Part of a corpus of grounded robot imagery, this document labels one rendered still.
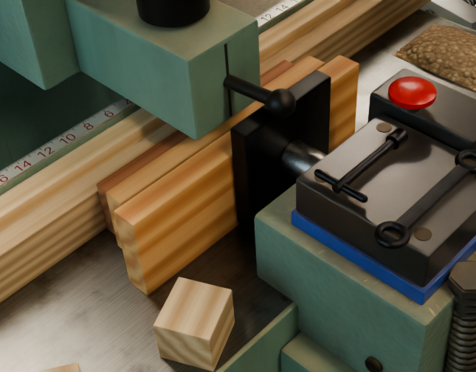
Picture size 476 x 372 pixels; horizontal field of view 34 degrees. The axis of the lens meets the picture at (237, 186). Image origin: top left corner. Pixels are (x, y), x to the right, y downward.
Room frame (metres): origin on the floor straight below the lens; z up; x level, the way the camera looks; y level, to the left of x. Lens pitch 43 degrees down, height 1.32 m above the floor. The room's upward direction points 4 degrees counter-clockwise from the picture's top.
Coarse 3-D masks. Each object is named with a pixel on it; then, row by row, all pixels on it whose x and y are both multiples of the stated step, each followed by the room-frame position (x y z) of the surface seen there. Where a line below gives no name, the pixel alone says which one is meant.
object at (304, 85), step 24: (312, 72) 0.46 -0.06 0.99; (312, 96) 0.44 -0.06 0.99; (264, 120) 0.41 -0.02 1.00; (288, 120) 0.42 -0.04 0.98; (312, 120) 0.44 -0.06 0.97; (240, 144) 0.40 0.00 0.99; (264, 144) 0.41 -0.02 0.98; (288, 144) 0.42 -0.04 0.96; (312, 144) 0.44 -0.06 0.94; (240, 168) 0.40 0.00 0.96; (264, 168) 0.41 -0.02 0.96; (288, 168) 0.41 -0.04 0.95; (240, 192) 0.40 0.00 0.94; (264, 192) 0.41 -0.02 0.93; (240, 216) 0.40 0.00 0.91
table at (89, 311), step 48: (384, 48) 0.63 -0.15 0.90; (96, 240) 0.40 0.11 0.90; (240, 240) 0.39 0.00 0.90; (48, 288) 0.36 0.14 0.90; (96, 288) 0.36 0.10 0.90; (240, 288) 0.35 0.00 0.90; (0, 336) 0.32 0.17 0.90; (48, 336) 0.32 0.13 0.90; (96, 336) 0.32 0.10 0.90; (144, 336) 0.31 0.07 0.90; (240, 336) 0.31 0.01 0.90; (288, 336) 0.32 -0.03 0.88
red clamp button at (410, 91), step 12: (396, 84) 0.40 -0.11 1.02; (408, 84) 0.40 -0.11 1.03; (420, 84) 0.40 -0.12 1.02; (432, 84) 0.40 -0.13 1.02; (396, 96) 0.39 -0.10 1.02; (408, 96) 0.39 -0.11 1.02; (420, 96) 0.39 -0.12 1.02; (432, 96) 0.39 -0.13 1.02; (408, 108) 0.38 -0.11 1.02; (420, 108) 0.38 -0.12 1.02
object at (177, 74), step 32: (64, 0) 0.53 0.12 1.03; (96, 0) 0.52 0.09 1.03; (128, 0) 0.51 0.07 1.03; (96, 32) 0.50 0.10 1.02; (128, 32) 0.47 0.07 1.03; (160, 32) 0.47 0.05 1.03; (192, 32) 0.46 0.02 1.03; (224, 32) 0.46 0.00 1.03; (256, 32) 0.47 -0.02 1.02; (96, 64) 0.51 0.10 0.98; (128, 64) 0.48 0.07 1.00; (160, 64) 0.45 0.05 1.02; (192, 64) 0.43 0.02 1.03; (224, 64) 0.45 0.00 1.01; (256, 64) 0.47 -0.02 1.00; (128, 96) 0.48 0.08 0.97; (160, 96) 0.46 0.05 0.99; (192, 96) 0.43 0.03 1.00; (224, 96) 0.45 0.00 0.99; (192, 128) 0.43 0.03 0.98
